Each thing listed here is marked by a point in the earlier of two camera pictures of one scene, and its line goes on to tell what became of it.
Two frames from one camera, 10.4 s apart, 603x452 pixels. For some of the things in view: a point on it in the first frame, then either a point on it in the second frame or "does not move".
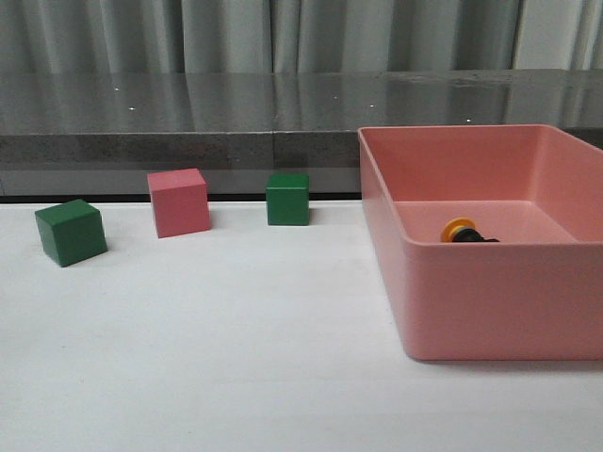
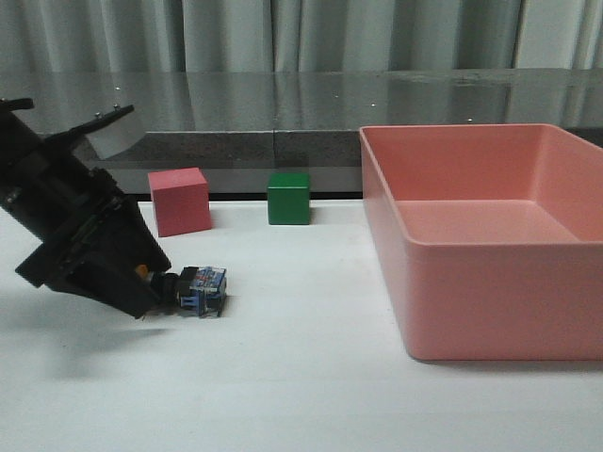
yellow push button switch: [463, 230] → [202, 290]
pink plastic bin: [536, 291] does not move
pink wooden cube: [180, 201] does not move
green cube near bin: [287, 199] does not move
